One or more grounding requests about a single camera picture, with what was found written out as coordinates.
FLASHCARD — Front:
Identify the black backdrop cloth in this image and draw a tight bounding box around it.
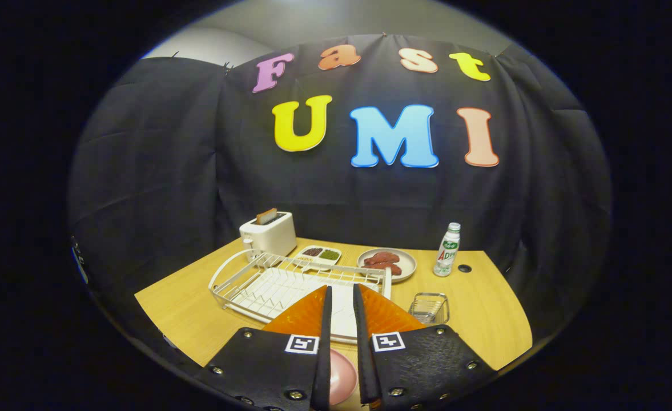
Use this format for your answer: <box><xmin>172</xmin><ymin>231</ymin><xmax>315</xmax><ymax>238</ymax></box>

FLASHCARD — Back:
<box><xmin>66</xmin><ymin>33</ymin><xmax>614</xmax><ymax>357</ymax></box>

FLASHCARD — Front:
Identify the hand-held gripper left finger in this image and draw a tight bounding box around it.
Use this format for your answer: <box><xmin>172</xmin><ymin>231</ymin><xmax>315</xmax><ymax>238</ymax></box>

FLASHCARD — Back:
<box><xmin>195</xmin><ymin>285</ymin><xmax>333</xmax><ymax>411</ymax></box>

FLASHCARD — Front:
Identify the red meat piece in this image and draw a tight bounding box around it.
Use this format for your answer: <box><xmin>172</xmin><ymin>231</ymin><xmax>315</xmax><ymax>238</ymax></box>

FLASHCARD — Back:
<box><xmin>363</xmin><ymin>251</ymin><xmax>401</xmax><ymax>267</ymax></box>
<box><xmin>364</xmin><ymin>262</ymin><xmax>403</xmax><ymax>277</ymax></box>

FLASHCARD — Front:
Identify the white wire dish rack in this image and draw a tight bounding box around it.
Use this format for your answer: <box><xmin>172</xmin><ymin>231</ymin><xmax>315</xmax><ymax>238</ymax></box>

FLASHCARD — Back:
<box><xmin>208</xmin><ymin>249</ymin><xmax>393</xmax><ymax>345</ymax></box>

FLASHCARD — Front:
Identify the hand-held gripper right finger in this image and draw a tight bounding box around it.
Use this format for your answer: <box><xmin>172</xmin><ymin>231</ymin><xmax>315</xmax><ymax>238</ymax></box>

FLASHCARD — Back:
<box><xmin>351</xmin><ymin>283</ymin><xmax>497</xmax><ymax>411</ymax></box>

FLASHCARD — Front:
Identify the beige plate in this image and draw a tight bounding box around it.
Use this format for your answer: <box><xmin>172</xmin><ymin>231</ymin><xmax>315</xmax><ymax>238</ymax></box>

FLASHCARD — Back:
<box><xmin>356</xmin><ymin>247</ymin><xmax>417</xmax><ymax>284</ymax></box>

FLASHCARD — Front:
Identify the metal wire basket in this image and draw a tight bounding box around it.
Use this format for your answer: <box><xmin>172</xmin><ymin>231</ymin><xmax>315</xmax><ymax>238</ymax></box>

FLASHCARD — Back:
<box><xmin>408</xmin><ymin>292</ymin><xmax>451</xmax><ymax>325</ymax></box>

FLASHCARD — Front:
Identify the white toaster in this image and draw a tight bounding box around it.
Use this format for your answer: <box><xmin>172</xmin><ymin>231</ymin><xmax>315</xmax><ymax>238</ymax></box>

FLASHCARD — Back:
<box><xmin>239</xmin><ymin>211</ymin><xmax>298</xmax><ymax>263</ymax></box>

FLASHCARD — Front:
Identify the white drain tray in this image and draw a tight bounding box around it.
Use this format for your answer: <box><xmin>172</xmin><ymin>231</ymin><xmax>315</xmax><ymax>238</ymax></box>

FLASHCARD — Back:
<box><xmin>230</xmin><ymin>268</ymin><xmax>360</xmax><ymax>344</ymax></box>

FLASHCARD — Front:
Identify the white green drink bottle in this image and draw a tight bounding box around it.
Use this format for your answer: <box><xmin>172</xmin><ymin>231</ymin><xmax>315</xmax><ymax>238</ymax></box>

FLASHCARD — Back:
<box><xmin>432</xmin><ymin>221</ymin><xmax>462</xmax><ymax>278</ymax></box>

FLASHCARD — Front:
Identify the divided tray with beans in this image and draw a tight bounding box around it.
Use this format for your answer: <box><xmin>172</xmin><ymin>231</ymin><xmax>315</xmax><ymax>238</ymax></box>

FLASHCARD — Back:
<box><xmin>294</xmin><ymin>245</ymin><xmax>343</xmax><ymax>272</ymax></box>

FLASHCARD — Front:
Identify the pink plate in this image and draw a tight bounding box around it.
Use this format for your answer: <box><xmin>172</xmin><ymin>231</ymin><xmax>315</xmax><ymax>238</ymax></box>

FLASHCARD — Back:
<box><xmin>328</xmin><ymin>348</ymin><xmax>359</xmax><ymax>406</ymax></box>

